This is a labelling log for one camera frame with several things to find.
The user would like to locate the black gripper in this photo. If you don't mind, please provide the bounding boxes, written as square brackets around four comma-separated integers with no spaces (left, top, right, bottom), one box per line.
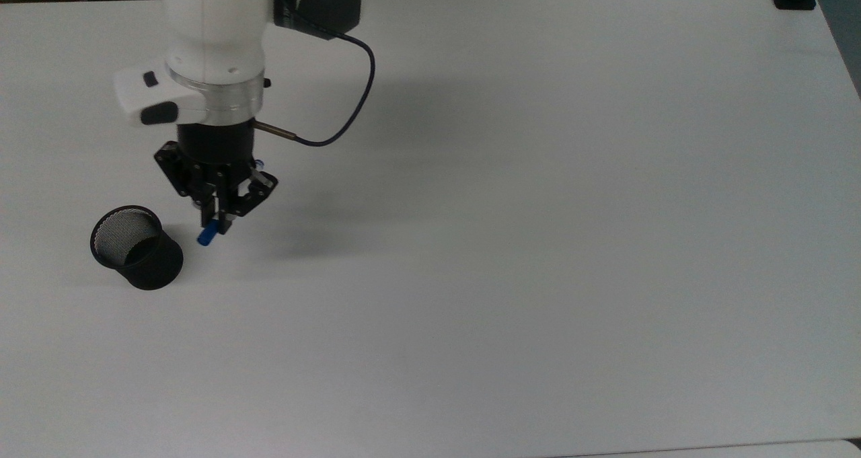
[153,122,279,237]

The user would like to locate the black mesh pen cup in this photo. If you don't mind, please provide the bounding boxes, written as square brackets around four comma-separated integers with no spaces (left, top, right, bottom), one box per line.
[89,205,184,291]

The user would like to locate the dark gripper cable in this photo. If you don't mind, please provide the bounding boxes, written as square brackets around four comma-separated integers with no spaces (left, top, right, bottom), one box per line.
[254,7,376,149]

